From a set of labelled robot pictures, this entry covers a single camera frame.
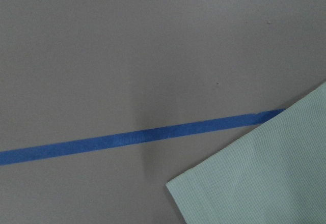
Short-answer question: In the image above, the olive green long-sleeve shirt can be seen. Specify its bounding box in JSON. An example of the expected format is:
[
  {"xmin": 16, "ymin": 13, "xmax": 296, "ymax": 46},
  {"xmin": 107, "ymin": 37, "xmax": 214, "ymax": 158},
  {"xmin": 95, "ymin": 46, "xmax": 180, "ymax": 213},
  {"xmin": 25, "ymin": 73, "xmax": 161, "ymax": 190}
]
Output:
[{"xmin": 166, "ymin": 85, "xmax": 325, "ymax": 223}]

